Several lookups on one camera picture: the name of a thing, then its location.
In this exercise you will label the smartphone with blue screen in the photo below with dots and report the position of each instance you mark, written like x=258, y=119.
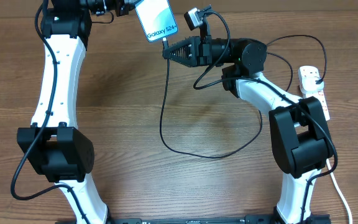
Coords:
x=156, y=18

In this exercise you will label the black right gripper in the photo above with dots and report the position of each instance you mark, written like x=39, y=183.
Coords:
x=192, y=48

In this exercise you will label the white charger plug adapter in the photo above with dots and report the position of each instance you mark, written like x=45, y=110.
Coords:
x=309, y=85

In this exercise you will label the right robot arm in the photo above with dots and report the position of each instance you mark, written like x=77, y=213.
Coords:
x=300, y=138

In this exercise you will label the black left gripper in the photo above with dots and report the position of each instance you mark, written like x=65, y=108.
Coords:
x=123, y=8

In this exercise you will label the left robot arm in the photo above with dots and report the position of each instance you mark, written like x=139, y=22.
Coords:
x=52, y=143

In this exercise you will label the white power strip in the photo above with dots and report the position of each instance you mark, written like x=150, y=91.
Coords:
x=310, y=71

